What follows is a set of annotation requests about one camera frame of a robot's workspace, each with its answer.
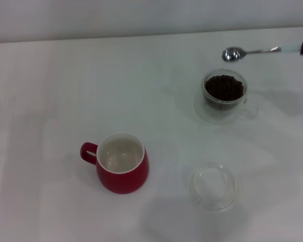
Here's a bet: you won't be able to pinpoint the steel spoon light-blue handle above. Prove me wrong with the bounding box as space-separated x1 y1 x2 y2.
221 42 303 63

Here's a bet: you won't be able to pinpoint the red ceramic mug white inside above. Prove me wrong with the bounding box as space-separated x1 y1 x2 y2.
80 131 150 195

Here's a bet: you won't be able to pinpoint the dark roasted coffee beans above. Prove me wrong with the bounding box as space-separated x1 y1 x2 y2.
204 74 244 111

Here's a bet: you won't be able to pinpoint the clear round glass dish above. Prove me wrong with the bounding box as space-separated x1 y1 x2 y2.
186 162 243 212

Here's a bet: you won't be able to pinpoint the clear double-wall glass cup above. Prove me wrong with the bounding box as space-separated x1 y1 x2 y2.
193 68 258 125

